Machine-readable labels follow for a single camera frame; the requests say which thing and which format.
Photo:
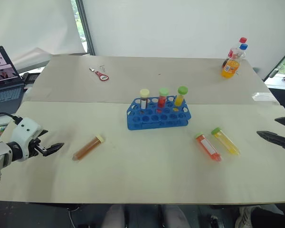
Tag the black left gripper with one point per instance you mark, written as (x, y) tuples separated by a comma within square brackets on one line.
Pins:
[(36, 147)]

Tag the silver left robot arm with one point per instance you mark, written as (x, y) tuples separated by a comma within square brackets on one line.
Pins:
[(1, 154)]

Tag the brown tube with cream cap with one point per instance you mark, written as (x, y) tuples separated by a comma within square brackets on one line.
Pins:
[(88, 148)]

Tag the yellow tube with green cap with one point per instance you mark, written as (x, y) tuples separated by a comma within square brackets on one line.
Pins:
[(180, 97), (226, 142)]

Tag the orange tube, green cap, white label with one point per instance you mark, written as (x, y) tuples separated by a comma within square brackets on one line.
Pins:
[(207, 147)]

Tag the brown tube, cream cap, white label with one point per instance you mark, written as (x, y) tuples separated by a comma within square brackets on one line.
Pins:
[(144, 97)]

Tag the blue plastic test tube rack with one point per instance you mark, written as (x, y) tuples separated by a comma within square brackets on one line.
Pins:
[(156, 118)]

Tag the red tube with green cap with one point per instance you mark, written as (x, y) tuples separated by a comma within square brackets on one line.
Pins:
[(162, 98)]

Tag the black device beside laptop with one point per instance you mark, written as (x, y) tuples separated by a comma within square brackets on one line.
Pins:
[(30, 77)]

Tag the open grey laptop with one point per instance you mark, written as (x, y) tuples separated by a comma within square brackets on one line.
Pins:
[(2, 78)]

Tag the orange soda bottle, blue cap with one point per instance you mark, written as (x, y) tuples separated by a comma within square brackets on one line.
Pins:
[(230, 67)]

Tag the red digital thermometer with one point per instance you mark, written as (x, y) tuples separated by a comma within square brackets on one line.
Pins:
[(102, 76)]

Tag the person's dark trouser leg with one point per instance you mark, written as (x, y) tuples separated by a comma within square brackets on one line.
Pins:
[(273, 218)]

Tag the cola bottle with red cap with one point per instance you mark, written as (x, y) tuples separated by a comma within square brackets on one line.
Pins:
[(234, 52)]

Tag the silver paper clips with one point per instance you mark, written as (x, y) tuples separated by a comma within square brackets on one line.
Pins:
[(103, 68)]

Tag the grey rounded shape under table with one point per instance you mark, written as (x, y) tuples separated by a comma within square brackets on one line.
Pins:
[(114, 217)]

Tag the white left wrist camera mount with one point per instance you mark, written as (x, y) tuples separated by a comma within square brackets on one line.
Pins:
[(26, 129)]

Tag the dark window frame post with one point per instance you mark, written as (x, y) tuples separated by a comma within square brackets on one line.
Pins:
[(85, 26)]

